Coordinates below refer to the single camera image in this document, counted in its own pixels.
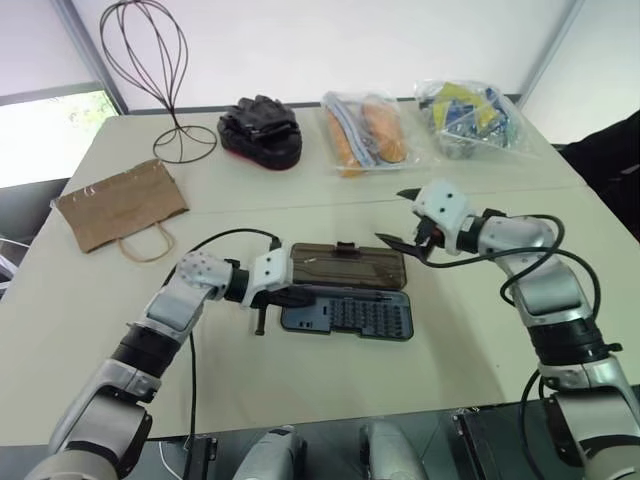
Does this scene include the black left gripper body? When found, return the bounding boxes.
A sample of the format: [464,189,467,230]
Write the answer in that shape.
[248,287,289,337]

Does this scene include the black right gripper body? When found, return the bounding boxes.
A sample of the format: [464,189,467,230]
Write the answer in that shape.
[413,214,446,262]

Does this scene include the dark screwdriver bit case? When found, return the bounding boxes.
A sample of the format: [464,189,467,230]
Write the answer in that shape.
[279,241,416,342]

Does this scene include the orange flat item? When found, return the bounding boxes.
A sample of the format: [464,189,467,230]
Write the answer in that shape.
[361,98,407,164]
[326,106,362,177]

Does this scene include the clear zip bag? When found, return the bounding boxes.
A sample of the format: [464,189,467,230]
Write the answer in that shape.
[321,90,422,178]

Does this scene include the clear bag blue yellow packets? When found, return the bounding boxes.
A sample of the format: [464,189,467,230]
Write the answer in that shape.
[413,78,542,162]

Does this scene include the grey rounded shape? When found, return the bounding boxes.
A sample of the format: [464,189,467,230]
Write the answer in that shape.
[233,426,307,480]
[358,419,427,480]

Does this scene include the black shoe pink sole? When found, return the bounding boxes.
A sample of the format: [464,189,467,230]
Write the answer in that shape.
[217,112,304,172]

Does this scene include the small black box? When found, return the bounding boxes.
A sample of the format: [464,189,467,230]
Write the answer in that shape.
[181,436,220,480]

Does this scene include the black crumpled fabric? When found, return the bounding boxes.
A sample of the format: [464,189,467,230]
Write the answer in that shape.
[227,93,297,139]

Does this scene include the brown paper bag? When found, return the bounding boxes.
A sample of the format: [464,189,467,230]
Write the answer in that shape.
[51,159,191,264]

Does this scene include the black fabric object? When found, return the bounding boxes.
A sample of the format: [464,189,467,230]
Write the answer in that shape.
[556,116,640,242]

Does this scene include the large black box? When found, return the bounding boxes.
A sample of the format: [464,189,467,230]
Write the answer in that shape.
[453,403,546,480]

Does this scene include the grey chair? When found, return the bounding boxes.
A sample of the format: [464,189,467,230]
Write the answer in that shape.
[0,236,27,302]

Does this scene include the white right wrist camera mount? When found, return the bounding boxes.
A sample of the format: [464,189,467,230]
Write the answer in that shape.
[410,178,474,256]

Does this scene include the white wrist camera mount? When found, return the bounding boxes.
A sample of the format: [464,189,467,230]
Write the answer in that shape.
[238,251,293,309]
[410,178,474,256]

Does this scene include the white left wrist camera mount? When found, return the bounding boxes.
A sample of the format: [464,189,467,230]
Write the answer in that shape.
[238,251,293,309]

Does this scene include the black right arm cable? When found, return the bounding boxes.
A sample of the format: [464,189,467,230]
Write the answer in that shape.
[422,213,604,451]

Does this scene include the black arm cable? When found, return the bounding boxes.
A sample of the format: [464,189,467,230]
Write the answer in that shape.
[422,213,604,451]
[169,228,284,451]

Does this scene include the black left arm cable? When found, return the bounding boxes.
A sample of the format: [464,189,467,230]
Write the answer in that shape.
[169,228,284,451]

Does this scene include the thin white cable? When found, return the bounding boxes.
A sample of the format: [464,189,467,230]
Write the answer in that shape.
[158,441,177,480]

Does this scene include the grey frame post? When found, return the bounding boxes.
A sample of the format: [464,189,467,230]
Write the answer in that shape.
[516,0,587,109]
[51,0,130,115]

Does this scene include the black wire hat stand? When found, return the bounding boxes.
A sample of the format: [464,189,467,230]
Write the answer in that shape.
[99,0,219,164]

